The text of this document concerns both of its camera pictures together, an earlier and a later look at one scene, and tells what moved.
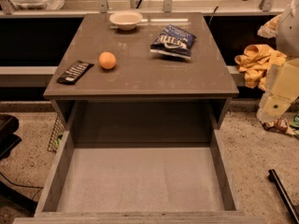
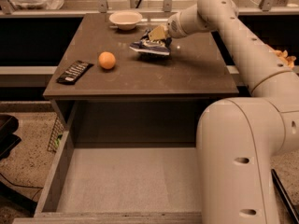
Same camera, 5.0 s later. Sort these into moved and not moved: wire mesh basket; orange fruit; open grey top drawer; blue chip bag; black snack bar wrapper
Moved: blue chip bag
Not moved: wire mesh basket; open grey top drawer; orange fruit; black snack bar wrapper
